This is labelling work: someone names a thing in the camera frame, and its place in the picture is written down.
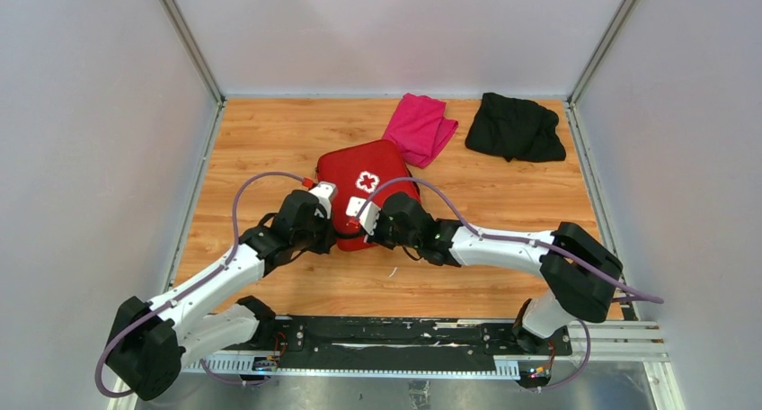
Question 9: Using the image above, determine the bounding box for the purple cable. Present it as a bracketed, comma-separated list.
[354, 176, 665, 390]
[93, 171, 307, 399]

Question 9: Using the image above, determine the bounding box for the black folded cloth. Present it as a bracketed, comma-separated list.
[465, 93, 567, 163]

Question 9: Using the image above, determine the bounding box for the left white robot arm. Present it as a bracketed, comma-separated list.
[96, 183, 338, 401]

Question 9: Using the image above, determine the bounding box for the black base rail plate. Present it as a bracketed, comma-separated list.
[233, 316, 572, 374]

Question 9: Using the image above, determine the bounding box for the red black medicine kit case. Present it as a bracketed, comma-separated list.
[315, 139, 412, 252]

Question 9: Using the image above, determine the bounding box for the pink folded cloth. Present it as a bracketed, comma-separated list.
[382, 94, 459, 169]

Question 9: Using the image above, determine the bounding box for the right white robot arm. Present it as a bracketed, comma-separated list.
[347, 192, 623, 354]

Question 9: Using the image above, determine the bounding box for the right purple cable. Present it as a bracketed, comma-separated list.
[354, 176, 665, 390]

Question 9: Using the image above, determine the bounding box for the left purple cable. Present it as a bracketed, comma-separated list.
[93, 171, 307, 399]

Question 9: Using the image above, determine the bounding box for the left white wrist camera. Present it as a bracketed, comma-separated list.
[302, 178, 338, 219]

